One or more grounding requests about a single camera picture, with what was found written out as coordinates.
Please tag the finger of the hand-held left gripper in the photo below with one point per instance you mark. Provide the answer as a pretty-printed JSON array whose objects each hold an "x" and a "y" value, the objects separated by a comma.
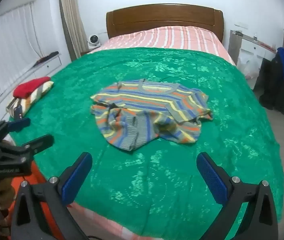
[
  {"x": 20, "y": 124},
  {"x": 41, "y": 141}
]

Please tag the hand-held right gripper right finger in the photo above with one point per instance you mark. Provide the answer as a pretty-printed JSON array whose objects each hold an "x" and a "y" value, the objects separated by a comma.
[{"x": 212, "y": 180}]

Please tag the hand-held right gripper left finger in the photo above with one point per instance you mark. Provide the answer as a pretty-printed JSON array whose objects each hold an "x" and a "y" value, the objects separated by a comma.
[{"x": 78, "y": 177}]

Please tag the striped knit sweater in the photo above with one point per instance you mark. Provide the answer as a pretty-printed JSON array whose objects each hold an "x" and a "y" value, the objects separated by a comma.
[{"x": 144, "y": 100}]

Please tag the person's left hand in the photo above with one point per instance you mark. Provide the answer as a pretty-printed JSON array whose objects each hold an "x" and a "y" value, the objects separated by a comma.
[{"x": 3, "y": 192}]

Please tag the small dark object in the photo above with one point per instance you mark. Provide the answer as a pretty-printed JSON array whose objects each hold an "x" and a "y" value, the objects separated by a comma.
[{"x": 18, "y": 112}]

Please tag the orange white striped folded cloth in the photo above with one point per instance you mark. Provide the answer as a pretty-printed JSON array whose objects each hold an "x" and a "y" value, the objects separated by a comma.
[{"x": 35, "y": 96}]

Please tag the red folded garment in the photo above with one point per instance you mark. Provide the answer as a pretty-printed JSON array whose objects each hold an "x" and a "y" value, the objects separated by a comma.
[{"x": 30, "y": 87}]

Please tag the white drawer cabinet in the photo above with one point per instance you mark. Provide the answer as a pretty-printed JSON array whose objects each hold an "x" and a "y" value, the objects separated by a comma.
[{"x": 49, "y": 66}]

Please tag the dark long object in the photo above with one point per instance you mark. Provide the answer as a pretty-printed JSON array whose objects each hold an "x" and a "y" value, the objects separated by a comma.
[{"x": 45, "y": 57}]

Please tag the green blanket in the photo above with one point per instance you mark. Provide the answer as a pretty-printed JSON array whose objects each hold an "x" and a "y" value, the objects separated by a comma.
[{"x": 82, "y": 80}]

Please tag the wooden nightstand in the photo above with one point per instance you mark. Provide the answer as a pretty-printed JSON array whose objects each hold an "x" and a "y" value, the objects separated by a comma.
[{"x": 87, "y": 51}]

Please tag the black garment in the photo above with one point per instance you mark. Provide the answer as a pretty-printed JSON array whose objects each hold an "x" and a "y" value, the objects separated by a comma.
[{"x": 274, "y": 90}]

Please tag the beige curtain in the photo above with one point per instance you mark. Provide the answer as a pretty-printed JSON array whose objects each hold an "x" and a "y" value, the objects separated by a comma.
[{"x": 73, "y": 22}]

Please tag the clear plastic bag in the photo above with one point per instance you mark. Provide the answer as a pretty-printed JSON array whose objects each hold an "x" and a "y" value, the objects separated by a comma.
[{"x": 251, "y": 67}]

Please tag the pink striped bed sheet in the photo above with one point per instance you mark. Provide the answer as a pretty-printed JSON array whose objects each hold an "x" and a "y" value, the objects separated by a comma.
[{"x": 169, "y": 36}]

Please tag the wooden headboard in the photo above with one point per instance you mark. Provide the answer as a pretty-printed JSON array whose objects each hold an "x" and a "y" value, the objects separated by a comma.
[{"x": 164, "y": 16}]

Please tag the white security camera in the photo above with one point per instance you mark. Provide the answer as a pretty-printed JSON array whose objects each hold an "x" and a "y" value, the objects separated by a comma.
[{"x": 93, "y": 40}]

